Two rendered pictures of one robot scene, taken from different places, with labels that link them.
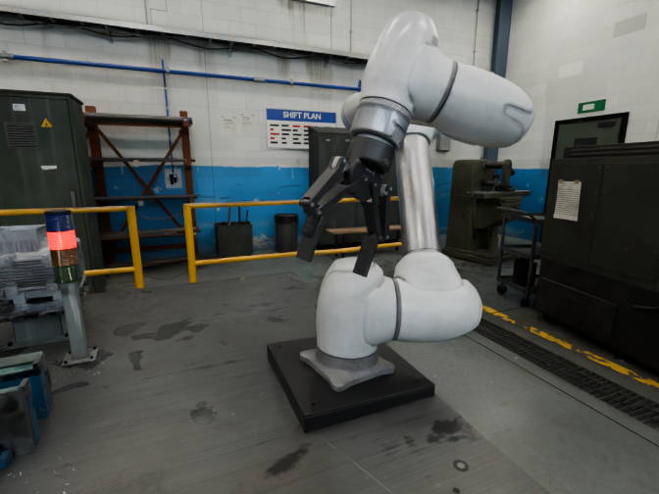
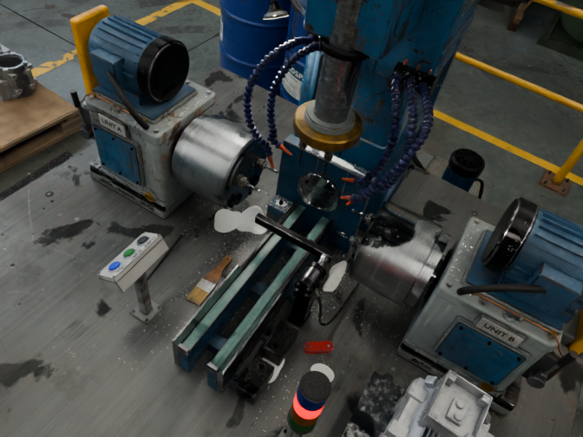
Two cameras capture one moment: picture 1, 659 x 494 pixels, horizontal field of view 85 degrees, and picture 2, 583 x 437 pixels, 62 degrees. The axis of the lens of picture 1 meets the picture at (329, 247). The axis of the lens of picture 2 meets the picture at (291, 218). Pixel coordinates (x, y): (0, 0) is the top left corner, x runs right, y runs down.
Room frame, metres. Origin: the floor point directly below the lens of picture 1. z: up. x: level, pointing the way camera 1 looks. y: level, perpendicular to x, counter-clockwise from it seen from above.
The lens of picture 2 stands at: (1.14, 0.38, 2.09)
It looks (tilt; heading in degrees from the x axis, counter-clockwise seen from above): 49 degrees down; 138
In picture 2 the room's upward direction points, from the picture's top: 11 degrees clockwise
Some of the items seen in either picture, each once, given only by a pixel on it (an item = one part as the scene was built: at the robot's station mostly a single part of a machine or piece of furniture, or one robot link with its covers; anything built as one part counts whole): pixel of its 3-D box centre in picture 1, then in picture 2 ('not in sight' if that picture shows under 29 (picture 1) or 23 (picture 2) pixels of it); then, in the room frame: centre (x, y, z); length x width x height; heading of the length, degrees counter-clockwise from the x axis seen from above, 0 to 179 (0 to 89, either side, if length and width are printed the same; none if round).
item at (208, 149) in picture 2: not in sight; (208, 154); (0.11, 0.91, 1.04); 0.37 x 0.25 x 0.25; 26
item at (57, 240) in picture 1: (62, 239); (310, 400); (0.93, 0.70, 1.14); 0.06 x 0.06 x 0.04
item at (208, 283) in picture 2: not in sight; (211, 278); (0.39, 0.77, 0.80); 0.21 x 0.05 x 0.01; 118
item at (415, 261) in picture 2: not in sight; (406, 257); (0.72, 1.20, 1.04); 0.41 x 0.25 x 0.25; 26
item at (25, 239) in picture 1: (20, 238); (454, 412); (1.10, 0.97, 1.11); 0.12 x 0.11 x 0.07; 112
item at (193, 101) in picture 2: not in sight; (150, 136); (-0.11, 0.80, 0.99); 0.35 x 0.31 x 0.37; 26
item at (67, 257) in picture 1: (65, 255); (306, 407); (0.93, 0.70, 1.10); 0.06 x 0.06 x 0.04
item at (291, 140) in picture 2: not in sight; (324, 190); (0.36, 1.20, 0.97); 0.30 x 0.11 x 0.34; 26
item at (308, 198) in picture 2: not in sight; (317, 192); (0.39, 1.14, 1.01); 0.15 x 0.02 x 0.15; 26
